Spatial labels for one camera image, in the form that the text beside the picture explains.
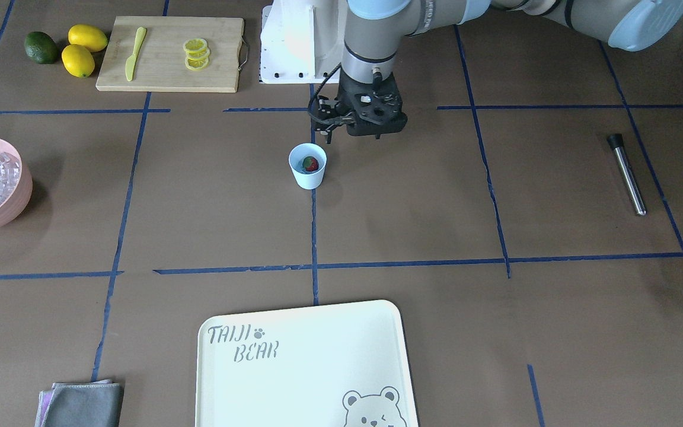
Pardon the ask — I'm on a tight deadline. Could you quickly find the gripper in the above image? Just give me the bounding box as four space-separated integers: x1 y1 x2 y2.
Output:
339 74 408 138

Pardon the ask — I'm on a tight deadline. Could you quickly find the light blue cup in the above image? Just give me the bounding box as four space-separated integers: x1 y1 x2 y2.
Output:
288 143 327 190

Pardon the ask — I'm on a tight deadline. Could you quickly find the small strawberry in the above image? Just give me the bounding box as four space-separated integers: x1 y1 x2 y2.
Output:
300 156 320 174

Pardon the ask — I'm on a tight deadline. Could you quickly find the steel muddler black tip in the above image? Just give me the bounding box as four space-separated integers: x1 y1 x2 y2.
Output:
607 133 647 216

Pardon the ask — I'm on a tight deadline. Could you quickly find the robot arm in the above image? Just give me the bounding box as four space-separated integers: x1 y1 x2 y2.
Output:
321 1 683 138

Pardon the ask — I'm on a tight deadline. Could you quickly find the wooden cutting board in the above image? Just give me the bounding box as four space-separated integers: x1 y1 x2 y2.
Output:
95 16 244 94

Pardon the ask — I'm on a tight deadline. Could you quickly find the cream bear tray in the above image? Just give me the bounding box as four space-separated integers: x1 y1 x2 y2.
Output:
194 299 419 426

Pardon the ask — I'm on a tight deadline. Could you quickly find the yellow lemon far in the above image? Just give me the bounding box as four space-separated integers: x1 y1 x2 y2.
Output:
68 24 108 52

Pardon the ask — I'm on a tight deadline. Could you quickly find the yellow lemon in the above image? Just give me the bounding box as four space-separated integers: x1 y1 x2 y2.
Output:
60 44 95 78
68 24 108 52

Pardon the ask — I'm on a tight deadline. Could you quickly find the yellow lemon near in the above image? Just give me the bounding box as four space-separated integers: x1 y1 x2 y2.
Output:
60 44 95 78

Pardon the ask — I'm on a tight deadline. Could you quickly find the green lime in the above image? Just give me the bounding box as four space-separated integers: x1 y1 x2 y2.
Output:
24 31 60 65

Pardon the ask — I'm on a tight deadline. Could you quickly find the grey folded cloth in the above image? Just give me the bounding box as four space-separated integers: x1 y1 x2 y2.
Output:
34 379 124 426

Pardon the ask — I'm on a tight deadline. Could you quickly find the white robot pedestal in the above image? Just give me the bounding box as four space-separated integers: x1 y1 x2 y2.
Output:
258 1 349 85

